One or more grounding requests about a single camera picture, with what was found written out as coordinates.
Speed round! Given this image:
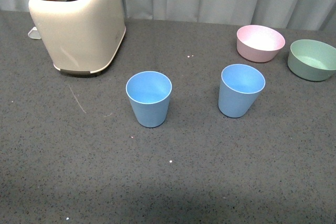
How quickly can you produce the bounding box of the blue cup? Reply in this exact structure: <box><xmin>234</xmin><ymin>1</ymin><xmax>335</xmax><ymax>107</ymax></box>
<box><xmin>218</xmin><ymin>64</ymin><xmax>266</xmax><ymax>118</ymax></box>
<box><xmin>125</xmin><ymin>71</ymin><xmax>173</xmax><ymax>127</ymax></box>

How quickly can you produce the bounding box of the pink bowl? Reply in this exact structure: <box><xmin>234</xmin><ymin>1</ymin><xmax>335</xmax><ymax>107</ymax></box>
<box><xmin>236</xmin><ymin>25</ymin><xmax>286</xmax><ymax>63</ymax></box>

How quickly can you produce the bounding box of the cream toaster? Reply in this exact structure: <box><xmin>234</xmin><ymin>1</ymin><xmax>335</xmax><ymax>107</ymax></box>
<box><xmin>28</xmin><ymin>0</ymin><xmax>126</xmax><ymax>74</ymax></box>

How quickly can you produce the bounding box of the green bowl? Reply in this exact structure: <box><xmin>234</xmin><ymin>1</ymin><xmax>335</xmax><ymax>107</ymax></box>
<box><xmin>287</xmin><ymin>39</ymin><xmax>335</xmax><ymax>81</ymax></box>

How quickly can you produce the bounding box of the white toaster lever knob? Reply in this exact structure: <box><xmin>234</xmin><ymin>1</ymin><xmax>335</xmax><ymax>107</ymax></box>
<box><xmin>27</xmin><ymin>27</ymin><xmax>41</xmax><ymax>40</ymax></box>

